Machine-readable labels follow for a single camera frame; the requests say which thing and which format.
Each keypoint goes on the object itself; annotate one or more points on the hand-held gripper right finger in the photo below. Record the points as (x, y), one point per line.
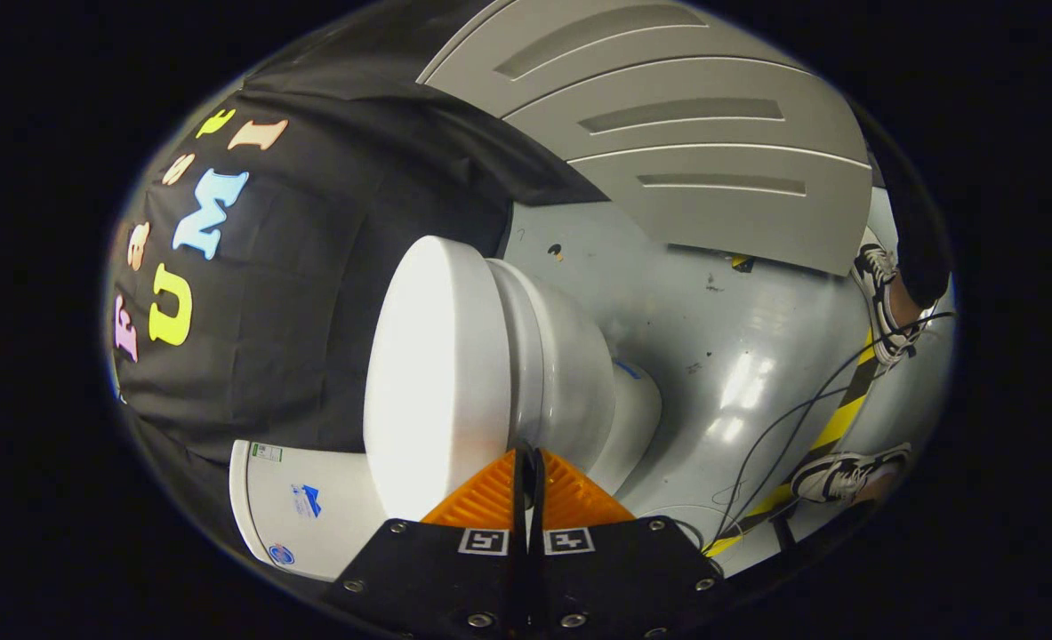
(623, 578)

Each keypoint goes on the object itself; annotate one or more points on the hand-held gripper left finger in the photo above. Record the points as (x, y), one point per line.
(437, 578)

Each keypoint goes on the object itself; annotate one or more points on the white toilet lid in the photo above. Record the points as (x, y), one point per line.
(437, 373)

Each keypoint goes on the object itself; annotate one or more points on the person's right shoe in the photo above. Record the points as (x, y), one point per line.
(846, 476)

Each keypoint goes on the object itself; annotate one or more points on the person's shoe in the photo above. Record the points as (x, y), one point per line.
(881, 293)
(846, 476)

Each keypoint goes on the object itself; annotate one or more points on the black backdrop cloth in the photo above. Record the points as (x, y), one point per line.
(330, 267)

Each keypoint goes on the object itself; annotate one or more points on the person's left shoe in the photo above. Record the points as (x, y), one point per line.
(881, 293)

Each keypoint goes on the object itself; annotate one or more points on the grey panelled cabinet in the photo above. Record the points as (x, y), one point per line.
(686, 151)

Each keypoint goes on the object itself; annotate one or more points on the person's dark trouser leg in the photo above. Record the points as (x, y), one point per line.
(921, 231)

